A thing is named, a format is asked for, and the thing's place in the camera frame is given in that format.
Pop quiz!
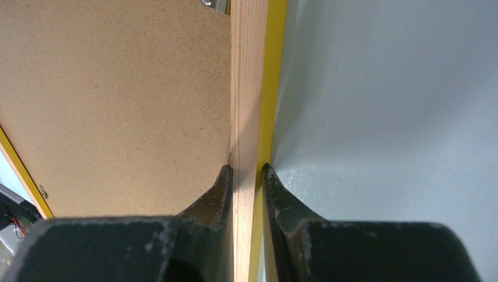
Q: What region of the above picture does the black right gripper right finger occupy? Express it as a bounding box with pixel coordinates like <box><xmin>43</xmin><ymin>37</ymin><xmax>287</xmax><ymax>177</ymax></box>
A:
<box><xmin>262</xmin><ymin>164</ymin><xmax>480</xmax><ymax>281</ymax></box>

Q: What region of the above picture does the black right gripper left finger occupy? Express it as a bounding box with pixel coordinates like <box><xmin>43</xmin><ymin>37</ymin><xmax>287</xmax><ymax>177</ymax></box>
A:
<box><xmin>2</xmin><ymin>165</ymin><xmax>234</xmax><ymax>281</ymax></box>

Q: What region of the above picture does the brown cardboard backing board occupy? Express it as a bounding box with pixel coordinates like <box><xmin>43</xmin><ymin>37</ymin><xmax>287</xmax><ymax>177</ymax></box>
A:
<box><xmin>1</xmin><ymin>1</ymin><xmax>230</xmax><ymax>217</ymax></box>

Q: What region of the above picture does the yellow wooden picture frame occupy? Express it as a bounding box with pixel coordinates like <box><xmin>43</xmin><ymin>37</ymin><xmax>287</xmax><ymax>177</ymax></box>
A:
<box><xmin>1</xmin><ymin>1</ymin><xmax>269</xmax><ymax>281</ymax></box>

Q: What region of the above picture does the silver metal turn clip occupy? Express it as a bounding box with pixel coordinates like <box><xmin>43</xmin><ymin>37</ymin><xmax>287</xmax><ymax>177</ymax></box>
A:
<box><xmin>38</xmin><ymin>185</ymin><xmax>49</xmax><ymax>200</ymax></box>
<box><xmin>201</xmin><ymin>0</ymin><xmax>231</xmax><ymax>15</ymax></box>

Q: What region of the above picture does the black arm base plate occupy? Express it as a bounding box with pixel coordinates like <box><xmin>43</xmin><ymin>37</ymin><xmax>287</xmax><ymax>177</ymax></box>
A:
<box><xmin>1</xmin><ymin>184</ymin><xmax>43</xmax><ymax>239</ymax></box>

